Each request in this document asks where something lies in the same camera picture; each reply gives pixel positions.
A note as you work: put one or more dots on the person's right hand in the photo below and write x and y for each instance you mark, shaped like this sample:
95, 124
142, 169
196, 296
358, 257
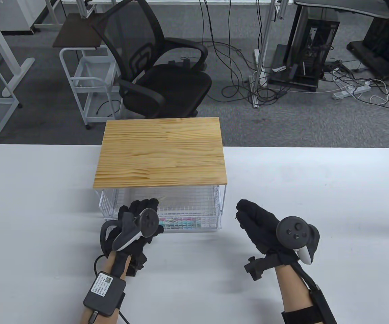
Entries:
258, 222

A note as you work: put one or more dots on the person's left hand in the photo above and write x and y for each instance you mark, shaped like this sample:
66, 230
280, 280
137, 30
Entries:
137, 206

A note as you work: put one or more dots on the person's left forearm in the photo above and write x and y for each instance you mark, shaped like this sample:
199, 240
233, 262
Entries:
110, 265

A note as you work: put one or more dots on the person's right forearm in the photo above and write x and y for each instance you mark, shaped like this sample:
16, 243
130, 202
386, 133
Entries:
292, 293

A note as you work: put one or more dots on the black grey tracker controller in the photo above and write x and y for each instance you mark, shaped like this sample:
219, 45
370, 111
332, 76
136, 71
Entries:
149, 221
294, 231

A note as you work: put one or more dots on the black mesh office chair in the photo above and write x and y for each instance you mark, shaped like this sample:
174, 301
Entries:
167, 84

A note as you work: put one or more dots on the white metal cart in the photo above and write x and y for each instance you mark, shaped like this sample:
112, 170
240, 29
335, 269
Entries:
86, 81

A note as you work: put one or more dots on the white power strip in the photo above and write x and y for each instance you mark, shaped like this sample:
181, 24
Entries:
349, 91

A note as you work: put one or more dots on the brown side table top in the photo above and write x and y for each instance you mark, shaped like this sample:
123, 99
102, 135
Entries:
76, 33

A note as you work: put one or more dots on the black computer tower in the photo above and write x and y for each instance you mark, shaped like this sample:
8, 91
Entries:
316, 44

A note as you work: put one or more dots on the black equipment stand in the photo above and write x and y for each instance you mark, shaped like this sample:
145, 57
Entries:
383, 40

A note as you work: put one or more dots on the white cabinet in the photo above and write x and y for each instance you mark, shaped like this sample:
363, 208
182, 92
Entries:
15, 15

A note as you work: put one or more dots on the grey desk top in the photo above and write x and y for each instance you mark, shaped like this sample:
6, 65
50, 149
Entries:
349, 8

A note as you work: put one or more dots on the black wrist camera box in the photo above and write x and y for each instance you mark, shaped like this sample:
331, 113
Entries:
322, 303
105, 293

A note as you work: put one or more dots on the aluminium profile post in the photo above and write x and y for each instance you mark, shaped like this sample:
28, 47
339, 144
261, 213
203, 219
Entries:
263, 44

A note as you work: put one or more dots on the aluminium desk frame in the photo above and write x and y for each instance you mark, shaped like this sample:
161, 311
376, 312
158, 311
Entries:
87, 9

